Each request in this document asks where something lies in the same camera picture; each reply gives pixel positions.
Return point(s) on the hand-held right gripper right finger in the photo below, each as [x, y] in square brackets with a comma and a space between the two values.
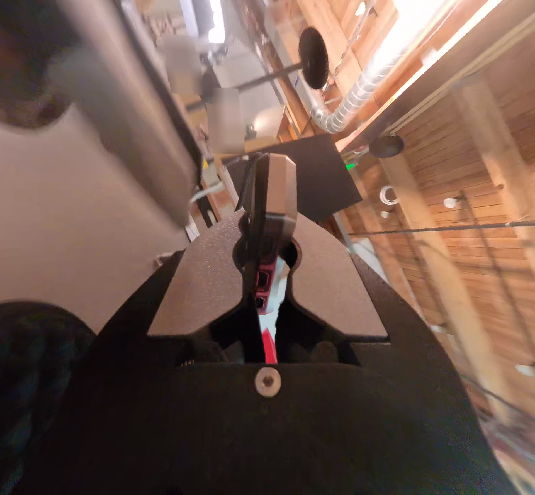
[334, 286]

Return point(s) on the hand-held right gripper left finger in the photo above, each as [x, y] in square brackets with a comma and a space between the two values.
[200, 282]

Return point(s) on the red plastic bin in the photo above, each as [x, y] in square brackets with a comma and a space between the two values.
[269, 346]

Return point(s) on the grey hdmi hub box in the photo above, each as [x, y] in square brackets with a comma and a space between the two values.
[280, 185]

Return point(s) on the ceiling spotlight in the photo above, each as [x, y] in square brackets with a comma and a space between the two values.
[449, 202]

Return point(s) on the black pole stand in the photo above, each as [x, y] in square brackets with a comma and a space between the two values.
[313, 58]

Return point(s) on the long ceiling light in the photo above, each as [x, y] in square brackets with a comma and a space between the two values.
[418, 27]

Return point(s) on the silver flexible duct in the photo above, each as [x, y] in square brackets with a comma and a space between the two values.
[334, 117]

